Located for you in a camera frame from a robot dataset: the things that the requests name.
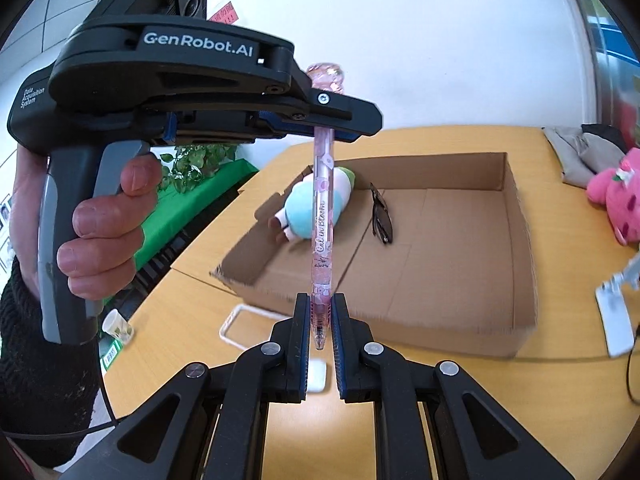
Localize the pink decorated pen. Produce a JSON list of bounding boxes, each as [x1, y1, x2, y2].
[[304, 63, 347, 351]]

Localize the pink pig plush toy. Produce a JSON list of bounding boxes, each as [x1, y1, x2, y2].
[[268, 167, 356, 243]]

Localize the black sunglasses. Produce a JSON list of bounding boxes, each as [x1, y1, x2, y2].
[[369, 183, 394, 245]]

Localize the white clear phone case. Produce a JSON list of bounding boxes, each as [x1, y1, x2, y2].
[[218, 304, 288, 351]]

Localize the white earbuds case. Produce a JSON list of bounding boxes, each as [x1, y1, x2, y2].
[[307, 358, 328, 393]]

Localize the person's left hand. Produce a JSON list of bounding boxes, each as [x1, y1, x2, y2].
[[8, 146, 164, 302]]

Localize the green potted plant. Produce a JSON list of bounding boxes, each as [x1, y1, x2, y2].
[[160, 144, 238, 194]]

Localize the green table cloth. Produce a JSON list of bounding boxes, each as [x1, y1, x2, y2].
[[125, 158, 257, 295]]

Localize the white phone stand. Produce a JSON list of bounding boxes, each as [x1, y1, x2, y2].
[[596, 254, 639, 359]]

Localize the grey folded cloth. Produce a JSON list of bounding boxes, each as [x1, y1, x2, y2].
[[542, 124, 629, 188]]

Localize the pink strawberry bear plush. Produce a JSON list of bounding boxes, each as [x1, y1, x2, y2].
[[586, 148, 640, 246]]

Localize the black cable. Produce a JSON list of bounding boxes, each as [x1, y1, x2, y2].
[[624, 320, 640, 406]]

